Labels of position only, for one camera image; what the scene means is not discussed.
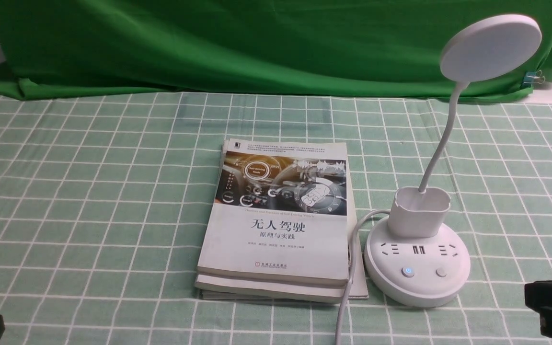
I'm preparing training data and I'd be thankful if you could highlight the white desk lamp with socket base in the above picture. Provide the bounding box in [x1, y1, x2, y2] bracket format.
[364, 14, 542, 308]

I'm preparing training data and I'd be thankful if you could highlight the green checkered tablecloth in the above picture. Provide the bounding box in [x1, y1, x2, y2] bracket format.
[0, 92, 552, 345]

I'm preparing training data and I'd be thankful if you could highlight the blue binder clip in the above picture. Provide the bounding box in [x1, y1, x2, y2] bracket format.
[521, 70, 546, 88]

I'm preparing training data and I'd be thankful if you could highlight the lower book under textbook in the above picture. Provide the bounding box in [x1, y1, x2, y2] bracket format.
[194, 142, 369, 304]

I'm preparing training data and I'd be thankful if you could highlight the top self-driving textbook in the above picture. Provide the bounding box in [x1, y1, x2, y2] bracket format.
[197, 138, 350, 287]

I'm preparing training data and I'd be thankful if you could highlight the green backdrop cloth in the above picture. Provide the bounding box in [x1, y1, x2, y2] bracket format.
[0, 0, 552, 102]

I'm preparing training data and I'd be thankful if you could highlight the white lamp power cable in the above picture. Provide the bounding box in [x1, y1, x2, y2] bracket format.
[334, 208, 391, 345]

